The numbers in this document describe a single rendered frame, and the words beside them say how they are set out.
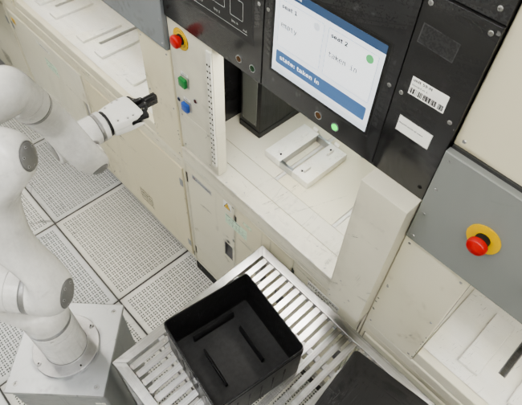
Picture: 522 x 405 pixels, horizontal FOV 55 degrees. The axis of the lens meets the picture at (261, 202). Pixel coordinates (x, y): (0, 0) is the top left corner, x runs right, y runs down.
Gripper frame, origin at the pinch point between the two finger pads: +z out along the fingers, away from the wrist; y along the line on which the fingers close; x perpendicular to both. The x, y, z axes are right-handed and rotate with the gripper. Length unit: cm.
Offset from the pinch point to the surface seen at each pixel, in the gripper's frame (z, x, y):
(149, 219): 12, -120, -46
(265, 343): -13, -43, 66
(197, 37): 12.4, 20.5, 8.7
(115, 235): -8, -120, -49
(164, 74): 12.5, -3.3, -10.7
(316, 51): 12, 38, 49
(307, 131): 49, -29, 22
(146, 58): 12.5, -2.4, -20.1
